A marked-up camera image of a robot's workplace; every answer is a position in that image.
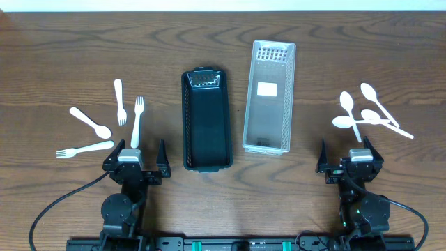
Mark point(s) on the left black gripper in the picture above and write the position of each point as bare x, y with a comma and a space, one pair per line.
136, 173

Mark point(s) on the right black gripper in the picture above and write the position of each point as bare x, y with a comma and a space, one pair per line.
349, 171

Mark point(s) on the white plastic spoon horizontal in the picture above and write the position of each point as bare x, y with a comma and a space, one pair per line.
347, 122

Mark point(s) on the white plastic fork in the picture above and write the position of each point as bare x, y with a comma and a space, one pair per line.
121, 112
138, 109
71, 152

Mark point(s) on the white plastic spoon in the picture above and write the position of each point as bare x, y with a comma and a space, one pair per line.
101, 131
346, 101
370, 94
374, 118

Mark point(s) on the clear plastic basket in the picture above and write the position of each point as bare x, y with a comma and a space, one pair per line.
269, 108

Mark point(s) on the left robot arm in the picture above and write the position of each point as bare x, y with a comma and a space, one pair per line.
123, 212

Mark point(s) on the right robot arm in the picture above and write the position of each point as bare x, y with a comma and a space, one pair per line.
364, 215

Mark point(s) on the black plastic basket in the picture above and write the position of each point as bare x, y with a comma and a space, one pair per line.
207, 144

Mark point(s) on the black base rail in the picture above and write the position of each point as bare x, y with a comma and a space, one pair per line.
300, 243

